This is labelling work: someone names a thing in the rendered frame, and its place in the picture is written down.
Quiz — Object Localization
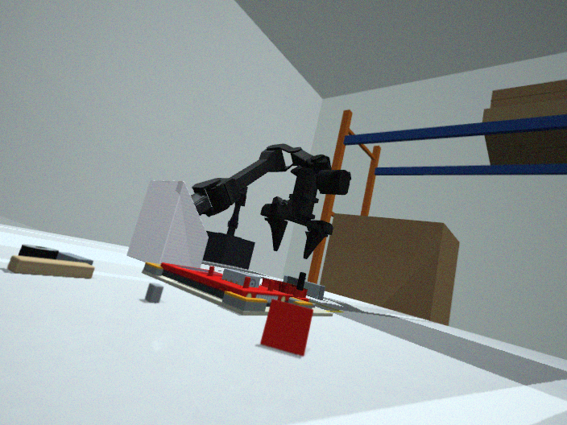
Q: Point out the tan flat bar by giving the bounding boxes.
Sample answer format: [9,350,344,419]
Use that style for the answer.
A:
[7,255,95,279]

